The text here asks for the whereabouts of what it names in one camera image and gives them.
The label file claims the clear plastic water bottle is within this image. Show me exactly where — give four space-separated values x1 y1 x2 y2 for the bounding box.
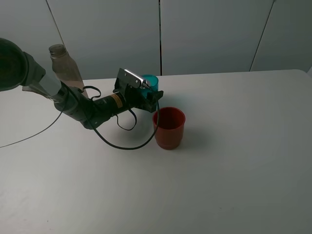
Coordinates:
49 44 88 98

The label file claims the teal translucent plastic cup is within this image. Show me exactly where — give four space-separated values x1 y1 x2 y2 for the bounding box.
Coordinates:
140 74 158 98

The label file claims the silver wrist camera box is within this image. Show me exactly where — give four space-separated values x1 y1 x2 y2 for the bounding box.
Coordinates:
115 68 151 90

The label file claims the red plastic cup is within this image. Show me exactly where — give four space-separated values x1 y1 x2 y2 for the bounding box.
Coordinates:
152 107 186 150

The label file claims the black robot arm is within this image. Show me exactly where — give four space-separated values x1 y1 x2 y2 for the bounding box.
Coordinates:
0 39 163 130

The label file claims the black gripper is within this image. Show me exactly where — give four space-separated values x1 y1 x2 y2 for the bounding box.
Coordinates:
112 83 163 113

